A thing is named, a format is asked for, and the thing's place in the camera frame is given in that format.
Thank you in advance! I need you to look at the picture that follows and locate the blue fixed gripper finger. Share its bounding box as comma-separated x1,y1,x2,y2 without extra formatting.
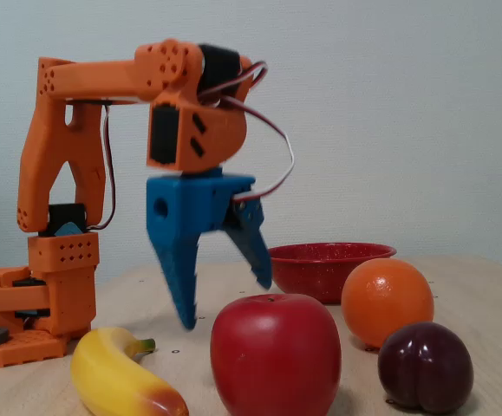
147,232,202,332

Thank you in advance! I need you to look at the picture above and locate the blue gripper body with servo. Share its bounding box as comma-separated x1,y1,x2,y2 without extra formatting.
145,167,256,237

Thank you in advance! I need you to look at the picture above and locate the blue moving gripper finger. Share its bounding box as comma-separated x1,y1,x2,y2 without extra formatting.
225,198,274,290

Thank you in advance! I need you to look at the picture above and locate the orange robot base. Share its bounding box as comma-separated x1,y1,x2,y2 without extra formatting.
0,250,69,368

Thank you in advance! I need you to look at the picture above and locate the red speckled bowl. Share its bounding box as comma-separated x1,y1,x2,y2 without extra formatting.
267,242,398,305

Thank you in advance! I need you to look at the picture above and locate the red apple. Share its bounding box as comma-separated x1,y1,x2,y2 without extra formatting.
210,293,342,416

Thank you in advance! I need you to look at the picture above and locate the yellow banana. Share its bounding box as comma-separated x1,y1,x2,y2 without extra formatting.
69,326,190,416

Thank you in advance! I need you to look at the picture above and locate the orange fruit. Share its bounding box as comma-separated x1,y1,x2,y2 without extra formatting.
341,257,435,349

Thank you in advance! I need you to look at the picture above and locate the dark purple plum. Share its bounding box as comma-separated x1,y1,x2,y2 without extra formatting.
377,321,475,415

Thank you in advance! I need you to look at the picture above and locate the red white gripper servo cable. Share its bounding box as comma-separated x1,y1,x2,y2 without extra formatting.
198,60,296,205

